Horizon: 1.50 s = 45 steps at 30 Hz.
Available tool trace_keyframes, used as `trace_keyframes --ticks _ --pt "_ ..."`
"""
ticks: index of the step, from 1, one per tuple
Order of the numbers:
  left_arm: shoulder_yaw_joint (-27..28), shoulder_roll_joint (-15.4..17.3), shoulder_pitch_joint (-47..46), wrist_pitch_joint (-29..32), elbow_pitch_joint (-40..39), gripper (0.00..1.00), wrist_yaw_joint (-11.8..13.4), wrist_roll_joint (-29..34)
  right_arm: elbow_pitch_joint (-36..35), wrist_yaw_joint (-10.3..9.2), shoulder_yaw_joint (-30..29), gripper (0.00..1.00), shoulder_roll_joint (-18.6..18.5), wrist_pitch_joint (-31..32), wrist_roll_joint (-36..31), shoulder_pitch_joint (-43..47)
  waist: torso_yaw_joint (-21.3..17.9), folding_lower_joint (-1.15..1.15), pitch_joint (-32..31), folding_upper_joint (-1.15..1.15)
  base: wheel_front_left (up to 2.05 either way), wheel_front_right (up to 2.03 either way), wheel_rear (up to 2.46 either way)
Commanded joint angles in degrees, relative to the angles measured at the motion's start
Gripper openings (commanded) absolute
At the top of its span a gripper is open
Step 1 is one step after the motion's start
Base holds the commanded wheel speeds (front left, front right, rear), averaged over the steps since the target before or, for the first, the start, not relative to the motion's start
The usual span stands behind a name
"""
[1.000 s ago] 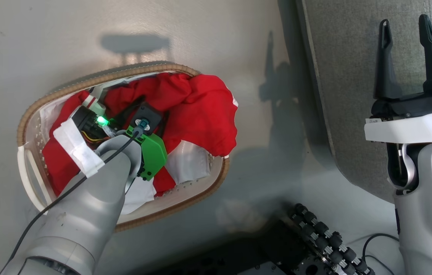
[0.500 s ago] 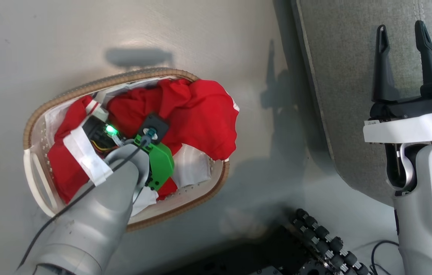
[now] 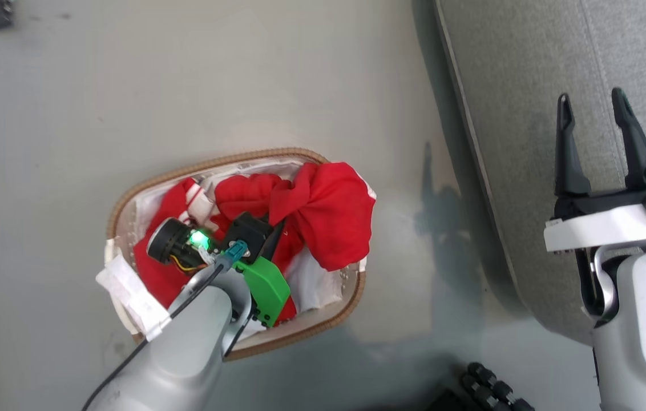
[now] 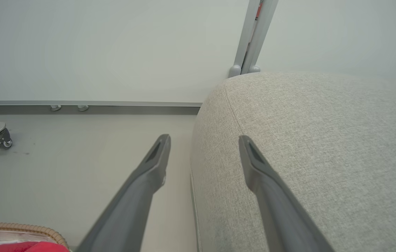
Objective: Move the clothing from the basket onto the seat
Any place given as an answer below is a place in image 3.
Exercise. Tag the grey fabric sofa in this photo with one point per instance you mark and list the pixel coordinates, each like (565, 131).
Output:
(528, 142)

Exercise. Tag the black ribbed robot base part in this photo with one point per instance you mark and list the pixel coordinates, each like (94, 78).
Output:
(488, 388)

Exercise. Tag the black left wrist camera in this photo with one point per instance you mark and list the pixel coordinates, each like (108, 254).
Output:
(168, 242)

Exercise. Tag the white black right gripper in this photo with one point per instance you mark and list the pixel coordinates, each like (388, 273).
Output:
(602, 220)

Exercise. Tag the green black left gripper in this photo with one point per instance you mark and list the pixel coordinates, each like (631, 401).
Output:
(266, 285)

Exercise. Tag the woven brown laundry basket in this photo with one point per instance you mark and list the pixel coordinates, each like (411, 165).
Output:
(323, 326)

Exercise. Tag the red clothing with white trim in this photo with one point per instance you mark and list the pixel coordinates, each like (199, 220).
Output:
(328, 217)

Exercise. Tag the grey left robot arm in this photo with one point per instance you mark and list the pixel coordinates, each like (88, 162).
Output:
(186, 354)

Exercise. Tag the white basket liner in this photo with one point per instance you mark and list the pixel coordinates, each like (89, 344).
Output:
(129, 294)

